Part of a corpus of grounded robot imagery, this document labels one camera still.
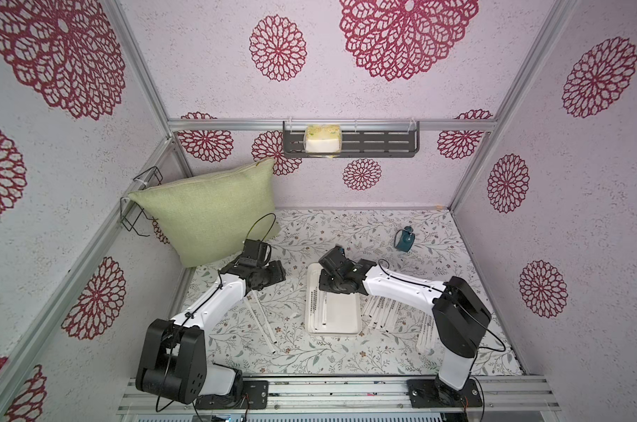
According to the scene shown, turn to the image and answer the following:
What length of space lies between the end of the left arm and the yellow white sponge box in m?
0.40

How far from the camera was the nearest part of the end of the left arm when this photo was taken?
0.63 m

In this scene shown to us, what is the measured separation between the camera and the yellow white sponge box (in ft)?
3.00
